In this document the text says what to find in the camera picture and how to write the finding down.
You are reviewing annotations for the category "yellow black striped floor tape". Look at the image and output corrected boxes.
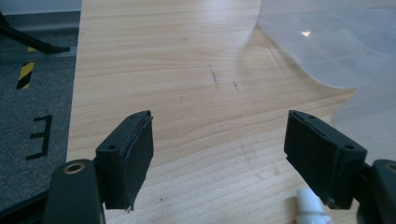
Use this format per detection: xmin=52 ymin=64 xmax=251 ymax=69
xmin=16 ymin=46 xmax=37 ymax=91

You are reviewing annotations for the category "white tube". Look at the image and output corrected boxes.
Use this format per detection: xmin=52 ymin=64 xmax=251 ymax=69
xmin=294 ymin=188 xmax=334 ymax=224

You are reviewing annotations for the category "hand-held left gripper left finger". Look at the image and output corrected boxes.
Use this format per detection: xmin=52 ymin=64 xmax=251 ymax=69
xmin=94 ymin=109 xmax=155 ymax=214

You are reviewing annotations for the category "black floor tape mark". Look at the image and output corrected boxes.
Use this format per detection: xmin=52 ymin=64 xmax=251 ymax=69
xmin=25 ymin=114 xmax=53 ymax=161

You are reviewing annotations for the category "clear plastic bag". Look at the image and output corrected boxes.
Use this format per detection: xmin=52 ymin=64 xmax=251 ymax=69
xmin=256 ymin=0 xmax=396 ymax=164

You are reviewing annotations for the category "black stand leg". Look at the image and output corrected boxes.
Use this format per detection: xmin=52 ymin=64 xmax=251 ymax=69
xmin=0 ymin=11 xmax=71 ymax=54

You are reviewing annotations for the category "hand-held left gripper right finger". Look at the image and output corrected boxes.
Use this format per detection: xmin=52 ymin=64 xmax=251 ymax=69
xmin=283 ymin=109 xmax=368 ymax=210

